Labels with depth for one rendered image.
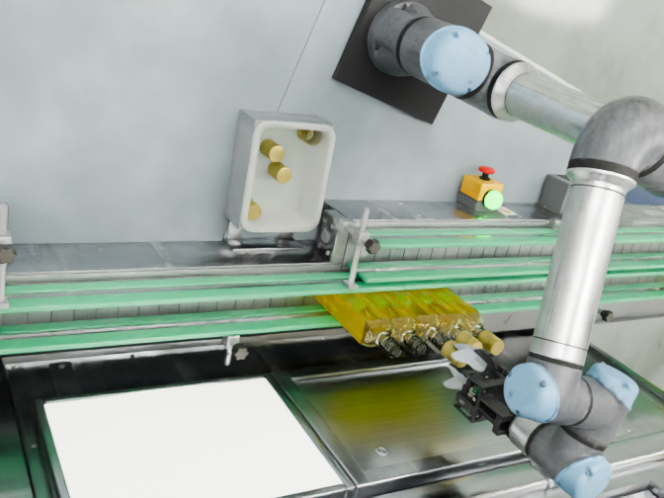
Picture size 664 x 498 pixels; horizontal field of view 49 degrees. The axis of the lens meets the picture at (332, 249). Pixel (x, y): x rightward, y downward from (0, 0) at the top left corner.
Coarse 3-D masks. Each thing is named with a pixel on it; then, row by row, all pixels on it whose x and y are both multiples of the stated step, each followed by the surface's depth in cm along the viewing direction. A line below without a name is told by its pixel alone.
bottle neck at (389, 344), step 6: (378, 336) 136; (384, 336) 135; (390, 336) 136; (378, 342) 136; (384, 342) 134; (390, 342) 134; (396, 342) 134; (384, 348) 134; (390, 348) 133; (396, 348) 135; (402, 348) 134; (390, 354) 133; (396, 354) 134
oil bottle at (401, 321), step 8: (368, 296) 147; (376, 296) 148; (384, 296) 148; (376, 304) 144; (384, 304) 145; (392, 304) 146; (384, 312) 142; (392, 312) 142; (400, 312) 143; (392, 320) 140; (400, 320) 140; (408, 320) 141; (392, 328) 140; (400, 328) 139; (408, 328) 140; (392, 336) 140; (400, 336) 139; (400, 344) 141
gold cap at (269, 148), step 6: (264, 144) 144; (270, 144) 143; (276, 144) 142; (264, 150) 144; (270, 150) 142; (276, 150) 142; (282, 150) 143; (270, 156) 142; (276, 156) 143; (282, 156) 143
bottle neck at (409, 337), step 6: (408, 330) 139; (402, 336) 139; (408, 336) 138; (414, 336) 138; (402, 342) 140; (408, 342) 137; (414, 342) 136; (420, 342) 136; (414, 348) 136; (420, 348) 138; (426, 348) 137; (420, 354) 137
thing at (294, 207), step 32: (256, 128) 136; (288, 128) 147; (320, 128) 142; (256, 160) 138; (288, 160) 149; (320, 160) 147; (256, 192) 149; (288, 192) 153; (320, 192) 148; (256, 224) 145; (288, 224) 148
